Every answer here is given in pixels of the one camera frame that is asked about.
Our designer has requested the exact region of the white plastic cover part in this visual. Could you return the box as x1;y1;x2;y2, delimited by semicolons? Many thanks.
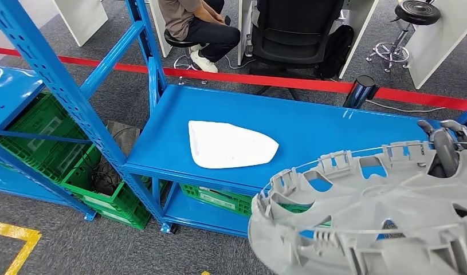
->
188;120;280;170

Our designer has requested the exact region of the white cabinet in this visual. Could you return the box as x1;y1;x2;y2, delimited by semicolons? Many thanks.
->
50;0;109;47

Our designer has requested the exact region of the blue steel shelf rack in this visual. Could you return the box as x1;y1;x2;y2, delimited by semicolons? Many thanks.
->
0;22;97;222
0;0;467;240

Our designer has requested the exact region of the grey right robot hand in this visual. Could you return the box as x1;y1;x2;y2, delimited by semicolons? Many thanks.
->
417;119;467;179

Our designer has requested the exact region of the black backpack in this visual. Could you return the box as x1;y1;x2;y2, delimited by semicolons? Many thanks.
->
317;24;355;80

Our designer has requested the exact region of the black office chair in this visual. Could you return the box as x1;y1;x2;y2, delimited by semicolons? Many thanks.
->
248;0;346;101

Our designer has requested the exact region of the yellow floor tape square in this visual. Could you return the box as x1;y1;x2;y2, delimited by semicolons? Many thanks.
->
0;220;42;275

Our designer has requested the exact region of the white floor cable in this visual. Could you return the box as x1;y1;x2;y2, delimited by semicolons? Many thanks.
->
364;99;449;114

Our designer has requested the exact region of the black stanchion post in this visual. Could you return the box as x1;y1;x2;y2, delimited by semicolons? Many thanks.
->
343;74;379;110

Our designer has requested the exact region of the dark bag with cables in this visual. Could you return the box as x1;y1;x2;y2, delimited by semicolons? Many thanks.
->
92;120;143;196

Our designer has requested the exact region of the person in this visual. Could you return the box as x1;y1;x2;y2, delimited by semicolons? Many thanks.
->
158;0;242;73

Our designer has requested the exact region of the red barrier belt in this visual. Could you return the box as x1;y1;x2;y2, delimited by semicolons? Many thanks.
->
0;46;467;112

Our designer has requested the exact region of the black round chrome stool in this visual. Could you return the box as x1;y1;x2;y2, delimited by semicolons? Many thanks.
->
366;0;442;73
163;29;209;85

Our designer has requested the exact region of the grey plastic wheel hubcap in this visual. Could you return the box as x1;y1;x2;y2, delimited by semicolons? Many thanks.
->
248;140;467;275

